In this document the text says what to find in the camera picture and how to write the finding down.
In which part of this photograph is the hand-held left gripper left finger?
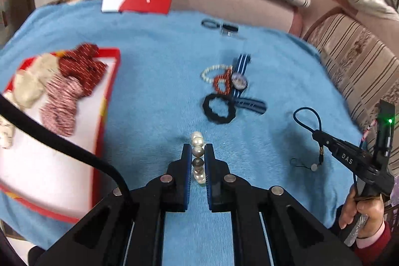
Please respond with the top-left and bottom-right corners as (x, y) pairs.
(33, 144), (192, 266)

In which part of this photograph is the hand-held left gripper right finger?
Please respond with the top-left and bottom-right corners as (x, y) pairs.
(204, 144), (364, 266)

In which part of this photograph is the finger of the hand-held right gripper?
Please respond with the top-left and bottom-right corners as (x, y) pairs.
(312, 130), (375, 175)

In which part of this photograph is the large pearl bracelet green bead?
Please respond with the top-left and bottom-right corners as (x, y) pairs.
(191, 131), (206, 187)

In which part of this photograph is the black cord hair tie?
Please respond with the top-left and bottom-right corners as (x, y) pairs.
(291, 106), (325, 172)

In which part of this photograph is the black wavy hair tie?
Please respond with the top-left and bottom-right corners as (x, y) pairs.
(202, 93), (239, 124)

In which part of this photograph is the red bead bracelet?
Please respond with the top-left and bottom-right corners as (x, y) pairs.
(212, 68), (234, 96)

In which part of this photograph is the wristwatch blue striped strap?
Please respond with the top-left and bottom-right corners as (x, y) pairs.
(229, 53), (267, 114)

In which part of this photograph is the small white bead bracelet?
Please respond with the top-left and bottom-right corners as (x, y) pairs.
(201, 64), (233, 84)

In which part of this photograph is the red gift box tray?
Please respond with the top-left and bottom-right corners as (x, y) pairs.
(0, 48), (121, 224)

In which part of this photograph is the person's right forearm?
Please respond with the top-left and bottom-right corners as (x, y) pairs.
(354, 221), (393, 259)

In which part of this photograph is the person's right hand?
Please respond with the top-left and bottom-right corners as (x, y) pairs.
(338, 184), (385, 238)

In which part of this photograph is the striped floral armrest cushion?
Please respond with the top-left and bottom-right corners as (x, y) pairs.
(304, 12), (399, 176)

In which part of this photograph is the blue blanket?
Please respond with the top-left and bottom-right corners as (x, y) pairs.
(0, 0), (371, 266)

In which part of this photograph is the metal hair clip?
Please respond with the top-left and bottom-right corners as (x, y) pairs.
(220, 31), (247, 40)

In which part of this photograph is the red white plaid scrunchie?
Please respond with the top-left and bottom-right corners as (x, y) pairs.
(40, 73), (83, 137)

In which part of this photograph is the dark red polka-dot scrunchie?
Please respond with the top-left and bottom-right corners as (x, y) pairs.
(59, 43), (109, 96)

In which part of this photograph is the cream dotted scrunchie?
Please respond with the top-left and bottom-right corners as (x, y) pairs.
(12, 53), (61, 112)

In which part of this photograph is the white black-dotted scrunchie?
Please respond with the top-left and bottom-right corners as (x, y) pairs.
(0, 116), (17, 150)

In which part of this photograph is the white red braided cable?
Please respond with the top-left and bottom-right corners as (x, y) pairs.
(361, 119), (375, 142)

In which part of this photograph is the black cable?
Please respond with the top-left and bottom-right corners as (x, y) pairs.
(0, 94), (133, 201)

